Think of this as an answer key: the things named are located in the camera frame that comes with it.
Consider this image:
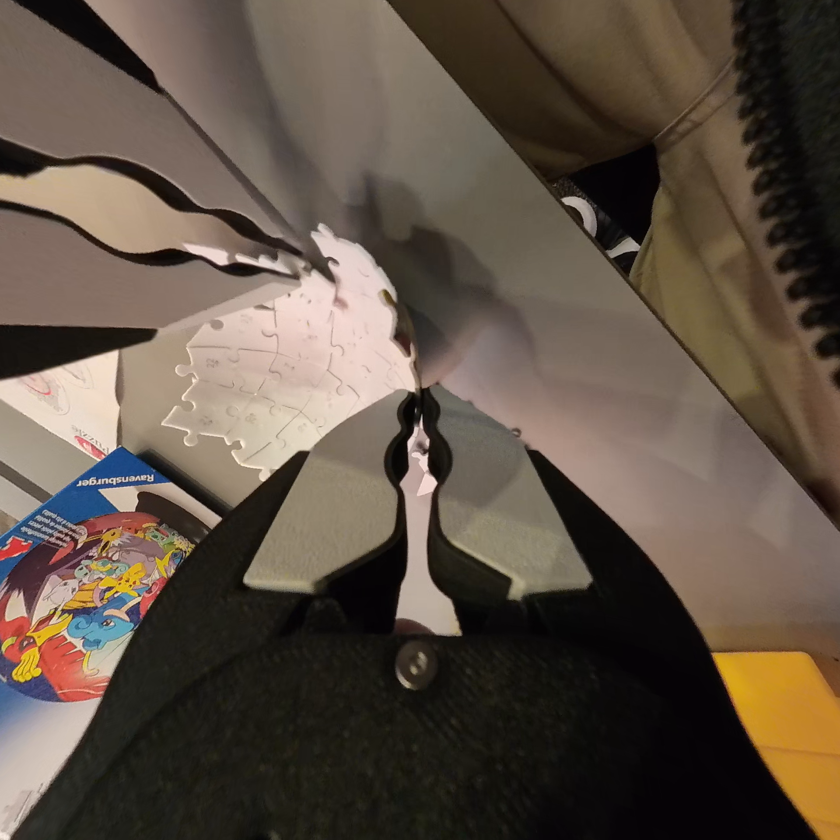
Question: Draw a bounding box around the partly built puzzle ball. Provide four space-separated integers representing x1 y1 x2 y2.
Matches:
161 223 439 500

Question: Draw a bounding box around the black white shoe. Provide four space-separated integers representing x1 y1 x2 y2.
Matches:
551 144 660 277

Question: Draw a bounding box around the white instruction sheet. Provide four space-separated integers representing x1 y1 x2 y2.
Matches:
0 348 122 463

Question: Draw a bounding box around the blue puzzle box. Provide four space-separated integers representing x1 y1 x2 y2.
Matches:
0 445 224 828

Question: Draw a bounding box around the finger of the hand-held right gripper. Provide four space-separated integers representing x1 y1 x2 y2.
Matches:
0 200 312 330
0 0 312 258

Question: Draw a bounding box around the curved white puzzle piece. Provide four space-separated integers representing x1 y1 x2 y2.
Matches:
182 241 311 278

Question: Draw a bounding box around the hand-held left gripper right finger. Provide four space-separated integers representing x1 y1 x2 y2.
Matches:
422 386 593 603

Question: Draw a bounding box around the yellow box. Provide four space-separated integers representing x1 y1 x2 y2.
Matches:
712 650 840 840

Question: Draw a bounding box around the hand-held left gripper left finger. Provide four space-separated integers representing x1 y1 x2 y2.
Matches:
243 388 420 598

